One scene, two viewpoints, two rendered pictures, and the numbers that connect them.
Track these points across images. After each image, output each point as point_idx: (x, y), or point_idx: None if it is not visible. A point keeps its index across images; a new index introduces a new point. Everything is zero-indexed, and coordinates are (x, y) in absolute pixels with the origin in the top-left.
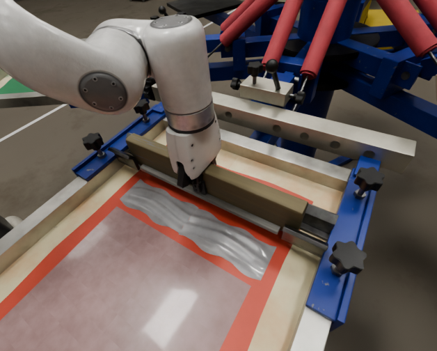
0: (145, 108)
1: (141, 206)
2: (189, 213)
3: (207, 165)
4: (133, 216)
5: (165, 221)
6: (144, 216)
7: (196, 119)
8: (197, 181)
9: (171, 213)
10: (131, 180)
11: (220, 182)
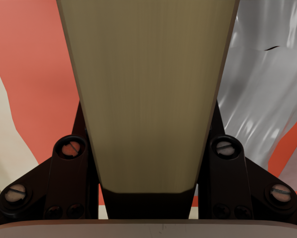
0: None
1: (261, 163)
2: (248, 58)
3: (167, 230)
4: (288, 158)
5: (293, 99)
6: (285, 142)
7: None
8: (246, 169)
9: (264, 102)
10: (192, 203)
11: (221, 73)
